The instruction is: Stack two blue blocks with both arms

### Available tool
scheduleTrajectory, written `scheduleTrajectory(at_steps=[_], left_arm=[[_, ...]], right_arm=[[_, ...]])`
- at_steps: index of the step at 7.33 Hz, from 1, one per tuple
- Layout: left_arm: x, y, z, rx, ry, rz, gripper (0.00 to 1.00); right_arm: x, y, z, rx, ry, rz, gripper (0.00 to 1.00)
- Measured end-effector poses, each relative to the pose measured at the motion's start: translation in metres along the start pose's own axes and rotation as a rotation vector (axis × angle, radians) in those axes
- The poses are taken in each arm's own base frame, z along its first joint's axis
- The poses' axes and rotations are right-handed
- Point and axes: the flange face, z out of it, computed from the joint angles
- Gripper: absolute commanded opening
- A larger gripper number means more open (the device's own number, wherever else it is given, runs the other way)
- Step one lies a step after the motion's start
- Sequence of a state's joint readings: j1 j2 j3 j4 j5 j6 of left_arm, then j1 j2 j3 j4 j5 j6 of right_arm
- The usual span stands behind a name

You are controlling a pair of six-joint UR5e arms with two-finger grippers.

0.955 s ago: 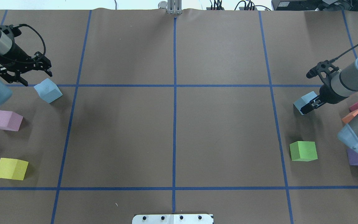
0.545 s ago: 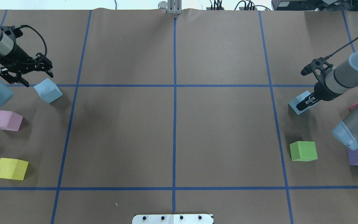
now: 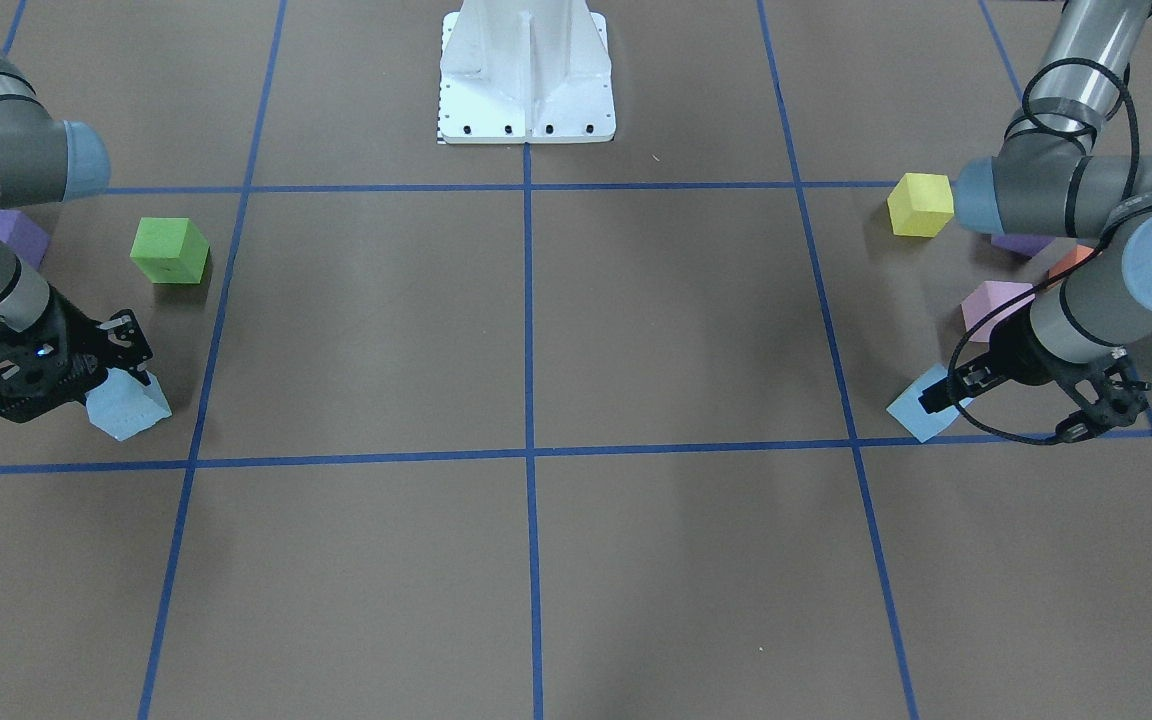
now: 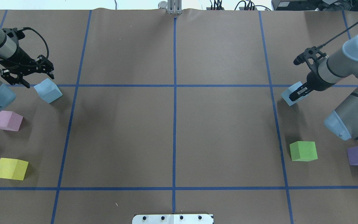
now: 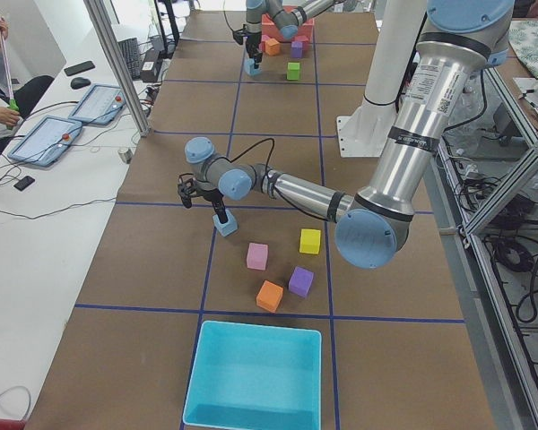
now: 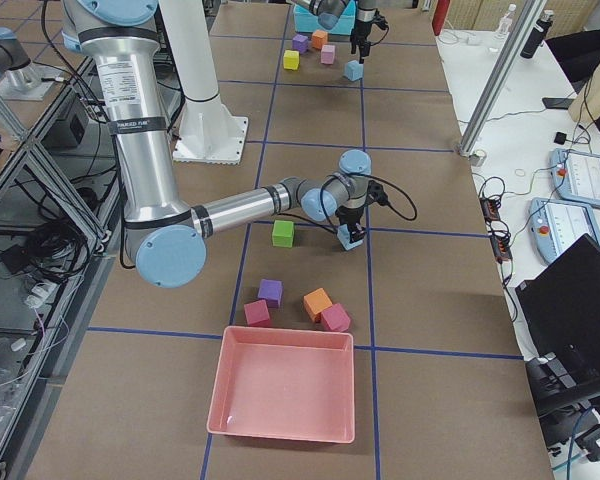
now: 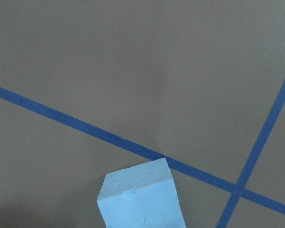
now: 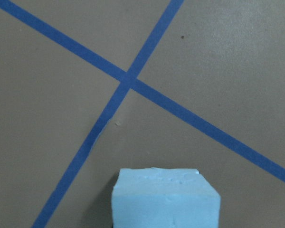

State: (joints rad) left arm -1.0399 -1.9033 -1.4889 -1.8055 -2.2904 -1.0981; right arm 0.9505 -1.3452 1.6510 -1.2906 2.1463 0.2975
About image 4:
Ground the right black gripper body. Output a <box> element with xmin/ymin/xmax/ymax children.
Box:
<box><xmin>304</xmin><ymin>71</ymin><xmax>330</xmax><ymax>92</ymax></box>

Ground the light blue block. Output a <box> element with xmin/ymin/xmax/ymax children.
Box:
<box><xmin>281</xmin><ymin>82</ymin><xmax>310</xmax><ymax>106</ymax></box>
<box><xmin>34</xmin><ymin>78</ymin><xmax>63</xmax><ymax>104</ymax></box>

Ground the light pink foam block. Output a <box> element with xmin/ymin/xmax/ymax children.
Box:
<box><xmin>0</xmin><ymin>111</ymin><xmax>24</xmax><ymax>132</ymax></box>

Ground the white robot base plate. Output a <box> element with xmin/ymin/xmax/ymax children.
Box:
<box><xmin>132</xmin><ymin>214</ymin><xmax>214</xmax><ymax>224</ymax></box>

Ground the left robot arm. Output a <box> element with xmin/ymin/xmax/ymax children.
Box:
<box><xmin>0</xmin><ymin>27</ymin><xmax>54</xmax><ymax>112</ymax></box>

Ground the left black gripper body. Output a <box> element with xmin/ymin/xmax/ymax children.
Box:
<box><xmin>0</xmin><ymin>47</ymin><xmax>49</xmax><ymax>83</ymax></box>

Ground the yellow foam block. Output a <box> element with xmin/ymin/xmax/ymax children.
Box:
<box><xmin>0</xmin><ymin>158</ymin><xmax>29</xmax><ymax>180</ymax></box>

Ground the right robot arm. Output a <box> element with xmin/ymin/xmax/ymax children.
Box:
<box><xmin>281</xmin><ymin>34</ymin><xmax>358</xmax><ymax>142</ymax></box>

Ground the aluminium frame post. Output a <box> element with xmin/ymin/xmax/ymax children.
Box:
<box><xmin>167</xmin><ymin>0</ymin><xmax>183</xmax><ymax>15</ymax></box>

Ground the green foam block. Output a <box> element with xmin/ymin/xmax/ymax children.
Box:
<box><xmin>289</xmin><ymin>141</ymin><xmax>318</xmax><ymax>161</ymax></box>

